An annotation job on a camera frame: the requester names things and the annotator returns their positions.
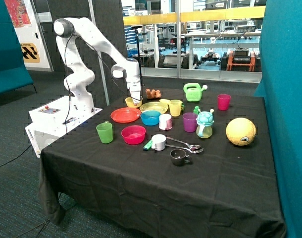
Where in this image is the pink plastic bowl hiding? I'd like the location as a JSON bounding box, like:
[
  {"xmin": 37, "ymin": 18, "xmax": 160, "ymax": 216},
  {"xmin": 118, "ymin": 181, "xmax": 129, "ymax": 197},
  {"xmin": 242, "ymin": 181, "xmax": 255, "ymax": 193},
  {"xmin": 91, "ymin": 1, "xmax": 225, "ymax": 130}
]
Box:
[{"xmin": 121, "ymin": 125, "xmax": 146, "ymax": 145}]

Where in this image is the yellow plastic plate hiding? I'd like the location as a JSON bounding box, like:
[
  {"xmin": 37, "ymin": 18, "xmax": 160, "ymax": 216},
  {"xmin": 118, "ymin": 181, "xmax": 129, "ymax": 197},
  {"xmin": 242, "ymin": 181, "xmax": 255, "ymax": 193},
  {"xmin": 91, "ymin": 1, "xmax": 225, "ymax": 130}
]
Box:
[{"xmin": 140, "ymin": 102, "xmax": 168, "ymax": 114}]

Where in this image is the small green bottle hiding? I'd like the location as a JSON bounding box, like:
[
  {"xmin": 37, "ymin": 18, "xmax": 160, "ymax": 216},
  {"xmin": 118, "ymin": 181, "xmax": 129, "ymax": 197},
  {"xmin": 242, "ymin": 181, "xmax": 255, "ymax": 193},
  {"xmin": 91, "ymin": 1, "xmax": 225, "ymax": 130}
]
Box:
[{"xmin": 193, "ymin": 106, "xmax": 200, "ymax": 115}]

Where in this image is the blue plastic bowl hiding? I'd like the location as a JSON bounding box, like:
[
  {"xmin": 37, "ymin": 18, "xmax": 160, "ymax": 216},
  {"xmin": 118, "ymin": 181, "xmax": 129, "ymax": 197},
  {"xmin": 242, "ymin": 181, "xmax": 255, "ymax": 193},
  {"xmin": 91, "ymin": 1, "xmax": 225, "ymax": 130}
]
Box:
[{"xmin": 140, "ymin": 110, "xmax": 161, "ymax": 126}]

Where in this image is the yellow black sign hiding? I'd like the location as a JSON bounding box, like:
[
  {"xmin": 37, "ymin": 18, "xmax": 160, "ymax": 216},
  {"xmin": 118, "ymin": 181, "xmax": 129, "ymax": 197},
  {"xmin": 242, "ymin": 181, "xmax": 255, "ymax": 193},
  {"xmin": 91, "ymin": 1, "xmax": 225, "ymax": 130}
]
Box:
[{"xmin": 20, "ymin": 43, "xmax": 40, "ymax": 63}]

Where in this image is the black coffee cup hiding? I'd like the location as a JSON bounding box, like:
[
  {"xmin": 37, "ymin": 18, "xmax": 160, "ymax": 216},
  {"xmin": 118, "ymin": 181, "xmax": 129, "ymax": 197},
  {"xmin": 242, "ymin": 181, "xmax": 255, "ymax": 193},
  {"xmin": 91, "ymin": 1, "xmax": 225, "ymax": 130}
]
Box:
[{"xmin": 170, "ymin": 149, "xmax": 192, "ymax": 166}]

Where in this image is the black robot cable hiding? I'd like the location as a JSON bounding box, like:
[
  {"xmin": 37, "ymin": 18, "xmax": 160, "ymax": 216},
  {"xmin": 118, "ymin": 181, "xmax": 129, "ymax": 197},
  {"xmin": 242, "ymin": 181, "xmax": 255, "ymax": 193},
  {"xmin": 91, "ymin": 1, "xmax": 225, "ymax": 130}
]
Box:
[{"xmin": 62, "ymin": 34, "xmax": 136, "ymax": 134}]

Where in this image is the teal sofa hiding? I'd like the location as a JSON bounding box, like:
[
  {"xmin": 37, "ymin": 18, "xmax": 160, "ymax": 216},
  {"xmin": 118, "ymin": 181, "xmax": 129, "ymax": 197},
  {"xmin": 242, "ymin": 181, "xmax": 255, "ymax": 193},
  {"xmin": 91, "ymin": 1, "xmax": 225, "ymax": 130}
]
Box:
[{"xmin": 0, "ymin": 0, "xmax": 34, "ymax": 94}]

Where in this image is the small yellow dish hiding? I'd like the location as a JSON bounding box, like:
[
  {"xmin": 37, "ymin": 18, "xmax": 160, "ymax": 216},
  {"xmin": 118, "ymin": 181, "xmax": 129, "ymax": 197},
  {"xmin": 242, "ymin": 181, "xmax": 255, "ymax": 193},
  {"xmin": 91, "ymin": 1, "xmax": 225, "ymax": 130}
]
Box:
[{"xmin": 159, "ymin": 99, "xmax": 171, "ymax": 105}]

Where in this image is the metal spoon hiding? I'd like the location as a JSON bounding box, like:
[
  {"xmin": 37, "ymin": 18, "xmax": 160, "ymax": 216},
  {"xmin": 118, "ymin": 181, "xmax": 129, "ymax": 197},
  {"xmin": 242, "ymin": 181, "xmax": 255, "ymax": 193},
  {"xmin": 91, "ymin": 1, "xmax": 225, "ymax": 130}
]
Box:
[
  {"xmin": 166, "ymin": 136, "xmax": 201, "ymax": 150},
  {"xmin": 165, "ymin": 144, "xmax": 203, "ymax": 154}
]

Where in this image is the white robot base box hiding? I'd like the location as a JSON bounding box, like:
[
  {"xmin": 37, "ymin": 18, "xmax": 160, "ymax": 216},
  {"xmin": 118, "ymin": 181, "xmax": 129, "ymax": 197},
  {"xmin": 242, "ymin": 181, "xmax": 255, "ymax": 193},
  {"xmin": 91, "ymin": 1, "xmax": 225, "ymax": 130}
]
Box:
[{"xmin": 25, "ymin": 96, "xmax": 101, "ymax": 158}]

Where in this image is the black floor cable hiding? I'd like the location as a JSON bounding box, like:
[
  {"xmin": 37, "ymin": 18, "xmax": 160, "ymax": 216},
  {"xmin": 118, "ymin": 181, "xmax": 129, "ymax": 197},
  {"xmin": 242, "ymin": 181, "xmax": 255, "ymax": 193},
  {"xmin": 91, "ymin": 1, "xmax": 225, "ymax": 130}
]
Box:
[{"xmin": 0, "ymin": 144, "xmax": 33, "ymax": 171}]

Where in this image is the orange plastic plate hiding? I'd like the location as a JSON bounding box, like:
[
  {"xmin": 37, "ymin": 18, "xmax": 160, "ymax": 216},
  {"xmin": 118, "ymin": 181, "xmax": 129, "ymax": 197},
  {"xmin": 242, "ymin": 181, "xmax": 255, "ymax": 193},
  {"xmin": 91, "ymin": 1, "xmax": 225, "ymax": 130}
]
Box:
[{"xmin": 110, "ymin": 107, "xmax": 141, "ymax": 123}]

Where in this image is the red poster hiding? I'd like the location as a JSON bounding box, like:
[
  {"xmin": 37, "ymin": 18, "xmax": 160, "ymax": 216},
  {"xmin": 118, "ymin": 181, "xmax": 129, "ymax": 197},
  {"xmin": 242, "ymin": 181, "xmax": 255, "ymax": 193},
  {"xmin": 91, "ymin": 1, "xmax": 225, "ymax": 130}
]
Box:
[{"xmin": 4, "ymin": 0, "xmax": 32, "ymax": 28}]

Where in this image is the yellow ball with eye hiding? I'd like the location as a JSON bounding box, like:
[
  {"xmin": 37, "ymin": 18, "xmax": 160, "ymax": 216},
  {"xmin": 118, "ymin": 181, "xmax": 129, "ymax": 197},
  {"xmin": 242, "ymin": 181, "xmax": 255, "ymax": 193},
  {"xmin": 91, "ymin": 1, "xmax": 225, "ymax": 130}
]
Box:
[{"xmin": 226, "ymin": 118, "xmax": 256, "ymax": 146}]

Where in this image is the black tablecloth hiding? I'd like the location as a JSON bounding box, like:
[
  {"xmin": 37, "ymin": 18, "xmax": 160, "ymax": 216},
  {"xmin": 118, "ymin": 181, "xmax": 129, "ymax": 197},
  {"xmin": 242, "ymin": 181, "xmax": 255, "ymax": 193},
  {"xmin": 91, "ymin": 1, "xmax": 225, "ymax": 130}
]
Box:
[{"xmin": 39, "ymin": 96, "xmax": 287, "ymax": 238}]

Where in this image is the green plastic cup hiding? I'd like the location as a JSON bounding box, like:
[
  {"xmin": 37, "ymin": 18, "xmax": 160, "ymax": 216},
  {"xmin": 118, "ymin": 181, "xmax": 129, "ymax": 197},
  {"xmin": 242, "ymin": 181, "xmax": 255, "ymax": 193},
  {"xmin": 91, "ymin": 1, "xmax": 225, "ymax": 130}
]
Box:
[{"xmin": 96, "ymin": 121, "xmax": 113, "ymax": 144}]

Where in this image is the yellow plastic bowl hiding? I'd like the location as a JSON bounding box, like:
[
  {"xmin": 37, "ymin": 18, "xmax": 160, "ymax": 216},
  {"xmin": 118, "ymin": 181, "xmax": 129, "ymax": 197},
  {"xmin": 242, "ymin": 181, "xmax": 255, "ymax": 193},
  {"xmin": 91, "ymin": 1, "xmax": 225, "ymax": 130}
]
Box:
[{"xmin": 125, "ymin": 97, "xmax": 143, "ymax": 108}]

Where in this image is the lower metal spoon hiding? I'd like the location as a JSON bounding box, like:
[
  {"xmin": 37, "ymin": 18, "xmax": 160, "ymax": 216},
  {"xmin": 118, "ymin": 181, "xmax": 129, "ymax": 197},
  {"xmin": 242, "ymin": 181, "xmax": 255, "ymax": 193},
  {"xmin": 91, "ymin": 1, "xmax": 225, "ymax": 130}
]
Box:
[{"xmin": 165, "ymin": 144, "xmax": 203, "ymax": 154}]

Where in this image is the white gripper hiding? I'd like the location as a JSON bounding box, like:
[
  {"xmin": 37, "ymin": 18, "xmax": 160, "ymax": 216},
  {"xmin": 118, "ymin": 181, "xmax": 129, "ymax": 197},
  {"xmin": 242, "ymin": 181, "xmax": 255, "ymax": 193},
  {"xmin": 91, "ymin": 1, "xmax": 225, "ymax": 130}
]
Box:
[{"xmin": 127, "ymin": 82, "xmax": 141, "ymax": 104}]

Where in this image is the purple plastic cup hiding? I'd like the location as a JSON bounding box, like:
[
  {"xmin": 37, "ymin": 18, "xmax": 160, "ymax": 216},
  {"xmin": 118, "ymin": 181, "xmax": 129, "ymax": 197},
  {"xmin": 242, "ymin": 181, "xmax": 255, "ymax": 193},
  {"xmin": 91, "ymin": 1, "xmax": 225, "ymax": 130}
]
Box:
[{"xmin": 183, "ymin": 113, "xmax": 197, "ymax": 133}]

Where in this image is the pink plastic cup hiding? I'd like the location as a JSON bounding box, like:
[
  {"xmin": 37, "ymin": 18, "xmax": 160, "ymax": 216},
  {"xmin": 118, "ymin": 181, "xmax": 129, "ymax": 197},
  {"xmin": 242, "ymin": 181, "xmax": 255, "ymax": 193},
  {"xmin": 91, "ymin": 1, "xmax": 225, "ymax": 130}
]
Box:
[{"xmin": 217, "ymin": 94, "xmax": 231, "ymax": 111}]

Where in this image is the green toy watering can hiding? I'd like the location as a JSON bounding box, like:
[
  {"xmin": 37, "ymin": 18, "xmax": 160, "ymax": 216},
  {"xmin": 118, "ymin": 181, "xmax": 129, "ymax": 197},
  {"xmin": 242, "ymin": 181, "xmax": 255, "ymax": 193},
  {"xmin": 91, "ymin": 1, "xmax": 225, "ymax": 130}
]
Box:
[{"xmin": 183, "ymin": 83, "xmax": 208, "ymax": 102}]

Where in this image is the white measuring cup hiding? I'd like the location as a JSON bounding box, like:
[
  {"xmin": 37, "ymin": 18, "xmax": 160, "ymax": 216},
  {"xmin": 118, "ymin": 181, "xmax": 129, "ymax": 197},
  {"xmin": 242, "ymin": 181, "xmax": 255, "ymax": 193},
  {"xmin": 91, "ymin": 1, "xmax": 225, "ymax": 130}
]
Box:
[{"xmin": 151, "ymin": 134, "xmax": 166, "ymax": 151}]

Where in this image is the yellow plastic cup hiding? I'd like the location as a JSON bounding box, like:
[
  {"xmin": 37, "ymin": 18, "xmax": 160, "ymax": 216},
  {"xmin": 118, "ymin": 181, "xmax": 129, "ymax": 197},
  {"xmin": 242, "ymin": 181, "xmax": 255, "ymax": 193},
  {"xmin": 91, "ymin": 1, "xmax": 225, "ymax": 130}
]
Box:
[{"xmin": 169, "ymin": 100, "xmax": 183, "ymax": 117}]

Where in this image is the green highlighter marker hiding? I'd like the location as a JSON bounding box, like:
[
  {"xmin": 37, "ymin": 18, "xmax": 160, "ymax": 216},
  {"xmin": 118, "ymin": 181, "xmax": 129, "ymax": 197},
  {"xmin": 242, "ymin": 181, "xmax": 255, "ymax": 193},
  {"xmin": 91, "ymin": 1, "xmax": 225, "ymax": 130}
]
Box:
[{"xmin": 143, "ymin": 140, "xmax": 152, "ymax": 151}]

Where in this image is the white pink mug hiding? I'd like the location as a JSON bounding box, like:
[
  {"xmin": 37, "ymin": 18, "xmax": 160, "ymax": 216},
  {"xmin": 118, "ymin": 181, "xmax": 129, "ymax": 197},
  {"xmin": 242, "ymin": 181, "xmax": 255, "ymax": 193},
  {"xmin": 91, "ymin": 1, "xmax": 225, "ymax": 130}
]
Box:
[{"xmin": 159, "ymin": 114, "xmax": 172, "ymax": 130}]

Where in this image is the turtle sippy bottle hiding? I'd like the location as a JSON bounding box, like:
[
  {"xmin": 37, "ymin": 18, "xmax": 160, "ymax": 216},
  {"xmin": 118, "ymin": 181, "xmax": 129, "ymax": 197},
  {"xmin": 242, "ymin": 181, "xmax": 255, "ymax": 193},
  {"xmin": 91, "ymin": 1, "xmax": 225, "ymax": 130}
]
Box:
[{"xmin": 196, "ymin": 109, "xmax": 214, "ymax": 138}]

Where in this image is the upper metal spoon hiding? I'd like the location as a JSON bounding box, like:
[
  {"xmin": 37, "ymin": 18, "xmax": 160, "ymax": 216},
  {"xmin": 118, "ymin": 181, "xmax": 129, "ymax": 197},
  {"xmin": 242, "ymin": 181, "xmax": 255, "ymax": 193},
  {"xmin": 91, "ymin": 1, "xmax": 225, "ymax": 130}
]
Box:
[{"xmin": 166, "ymin": 136, "xmax": 201, "ymax": 150}]

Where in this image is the brown plush toy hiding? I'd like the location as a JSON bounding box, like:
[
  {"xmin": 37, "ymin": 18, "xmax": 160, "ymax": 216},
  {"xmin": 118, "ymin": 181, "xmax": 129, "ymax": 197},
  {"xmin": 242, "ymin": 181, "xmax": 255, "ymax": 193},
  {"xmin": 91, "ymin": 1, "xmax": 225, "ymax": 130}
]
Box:
[{"xmin": 146, "ymin": 88, "xmax": 161, "ymax": 99}]

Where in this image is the teal partition wall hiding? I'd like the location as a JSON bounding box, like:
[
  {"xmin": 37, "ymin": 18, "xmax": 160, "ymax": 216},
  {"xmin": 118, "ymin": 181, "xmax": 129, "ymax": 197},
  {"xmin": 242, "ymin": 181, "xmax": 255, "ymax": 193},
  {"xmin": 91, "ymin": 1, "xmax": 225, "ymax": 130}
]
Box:
[{"xmin": 255, "ymin": 0, "xmax": 302, "ymax": 238}]

